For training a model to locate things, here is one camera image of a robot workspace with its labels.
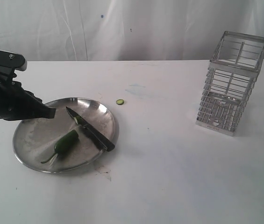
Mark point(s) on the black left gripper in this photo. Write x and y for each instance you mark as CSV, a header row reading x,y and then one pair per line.
x,y
17,104

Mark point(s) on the green chili pepper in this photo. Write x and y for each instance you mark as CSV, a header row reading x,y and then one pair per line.
x,y
64,144

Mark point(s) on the black handled kitchen knife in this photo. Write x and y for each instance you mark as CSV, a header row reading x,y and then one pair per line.
x,y
108,145

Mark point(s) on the wire metal utensil basket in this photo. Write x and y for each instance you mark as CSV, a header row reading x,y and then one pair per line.
x,y
231,76

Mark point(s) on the round stainless steel plate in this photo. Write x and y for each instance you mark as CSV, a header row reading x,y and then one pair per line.
x,y
34,139

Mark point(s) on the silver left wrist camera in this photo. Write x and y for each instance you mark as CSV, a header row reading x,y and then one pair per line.
x,y
13,60

